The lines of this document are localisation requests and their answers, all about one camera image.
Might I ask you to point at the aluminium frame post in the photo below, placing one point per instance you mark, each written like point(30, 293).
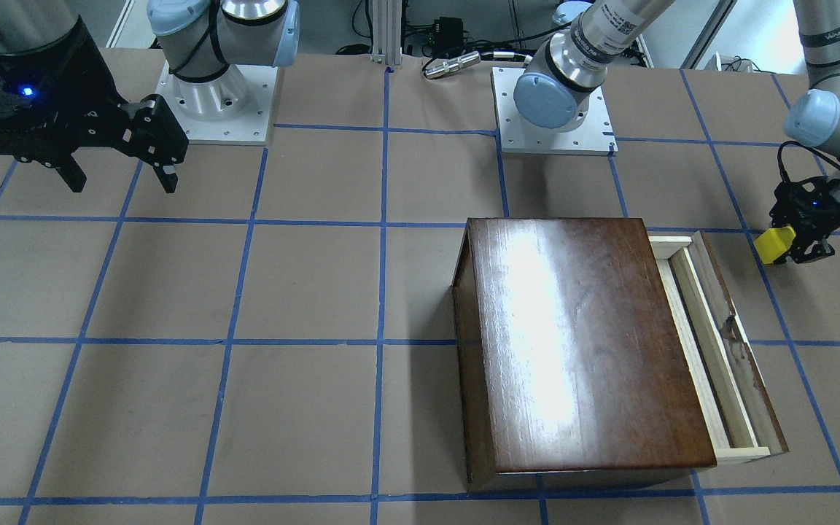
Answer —
point(386, 32)

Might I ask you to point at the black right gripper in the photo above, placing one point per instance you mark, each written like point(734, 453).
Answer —
point(83, 82)

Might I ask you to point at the yellow block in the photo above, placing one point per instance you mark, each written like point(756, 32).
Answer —
point(774, 244)

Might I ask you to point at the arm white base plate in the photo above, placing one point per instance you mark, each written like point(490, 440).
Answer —
point(538, 115)
point(236, 109)

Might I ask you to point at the dark wooden drawer cabinet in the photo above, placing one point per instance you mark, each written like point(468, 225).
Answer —
point(570, 364)

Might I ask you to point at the wooden drawer with white handle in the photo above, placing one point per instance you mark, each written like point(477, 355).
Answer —
point(737, 409)

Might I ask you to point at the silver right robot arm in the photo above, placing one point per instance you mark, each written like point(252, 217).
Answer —
point(201, 39)

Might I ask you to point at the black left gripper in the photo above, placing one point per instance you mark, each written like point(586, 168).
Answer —
point(830, 209)

